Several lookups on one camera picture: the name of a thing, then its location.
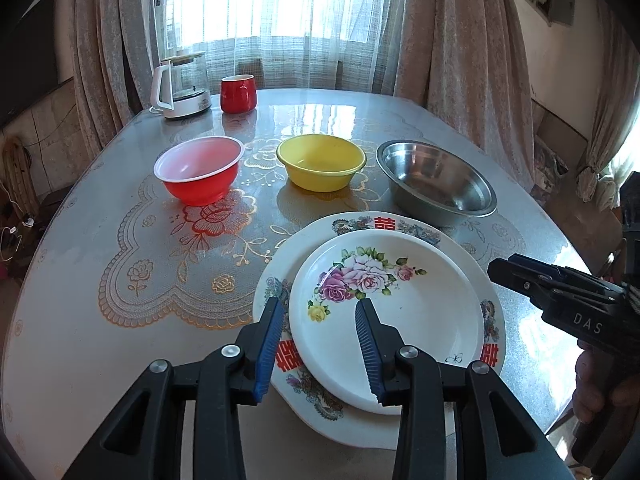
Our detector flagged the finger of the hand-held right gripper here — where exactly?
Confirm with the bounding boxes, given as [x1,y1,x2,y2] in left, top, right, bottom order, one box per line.
[487,258,616,307]
[507,254,623,297]

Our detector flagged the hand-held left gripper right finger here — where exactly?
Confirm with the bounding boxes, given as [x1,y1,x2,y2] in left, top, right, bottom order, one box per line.
[354,298,571,480]

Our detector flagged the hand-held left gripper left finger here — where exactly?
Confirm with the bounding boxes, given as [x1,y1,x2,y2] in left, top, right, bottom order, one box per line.
[75,296,287,480]

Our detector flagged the white rose print plate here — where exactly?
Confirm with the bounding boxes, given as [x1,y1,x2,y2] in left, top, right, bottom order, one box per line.
[289,230,486,416]

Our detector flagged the white plate red emblem rim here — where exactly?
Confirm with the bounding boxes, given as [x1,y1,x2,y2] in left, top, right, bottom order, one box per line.
[252,211,506,448]

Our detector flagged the stainless steel bowl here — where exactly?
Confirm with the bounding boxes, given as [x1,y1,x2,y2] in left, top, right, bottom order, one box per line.
[375,140,498,227]

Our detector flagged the red plastic bowl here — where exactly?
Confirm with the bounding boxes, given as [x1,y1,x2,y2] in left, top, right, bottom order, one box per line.
[153,135,245,207]

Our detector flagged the yellow plastic bowl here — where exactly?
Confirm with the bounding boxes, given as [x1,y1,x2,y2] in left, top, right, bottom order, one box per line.
[276,134,367,192]

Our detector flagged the person's right hand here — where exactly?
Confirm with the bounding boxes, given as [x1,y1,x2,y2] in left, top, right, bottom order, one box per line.
[574,345,640,423]

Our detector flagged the patterned fabric bundle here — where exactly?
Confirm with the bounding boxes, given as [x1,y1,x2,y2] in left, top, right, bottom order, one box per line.
[532,140,568,201]

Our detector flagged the lace floral table mat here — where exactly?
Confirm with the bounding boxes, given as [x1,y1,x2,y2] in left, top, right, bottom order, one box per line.
[97,125,506,331]

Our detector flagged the tied beige curtain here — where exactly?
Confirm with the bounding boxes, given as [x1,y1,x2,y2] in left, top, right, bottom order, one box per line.
[577,10,640,211]

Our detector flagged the beige velvet curtain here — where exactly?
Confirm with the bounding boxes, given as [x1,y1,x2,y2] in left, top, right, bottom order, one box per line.
[395,0,538,191]
[70,0,171,161]

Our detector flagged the red mug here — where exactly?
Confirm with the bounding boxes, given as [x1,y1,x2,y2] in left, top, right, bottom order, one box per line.
[220,74,259,114]

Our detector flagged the white glass electric kettle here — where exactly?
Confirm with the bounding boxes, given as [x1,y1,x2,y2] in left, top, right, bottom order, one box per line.
[151,51,213,120]

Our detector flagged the wooden chair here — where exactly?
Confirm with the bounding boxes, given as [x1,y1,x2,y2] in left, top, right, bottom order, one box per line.
[0,137,41,216]

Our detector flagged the white sheer curtain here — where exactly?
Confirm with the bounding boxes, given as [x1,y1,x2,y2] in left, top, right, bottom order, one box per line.
[155,0,416,96]

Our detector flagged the black flat television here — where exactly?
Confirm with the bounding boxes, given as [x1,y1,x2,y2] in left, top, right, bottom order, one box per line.
[0,0,58,126]

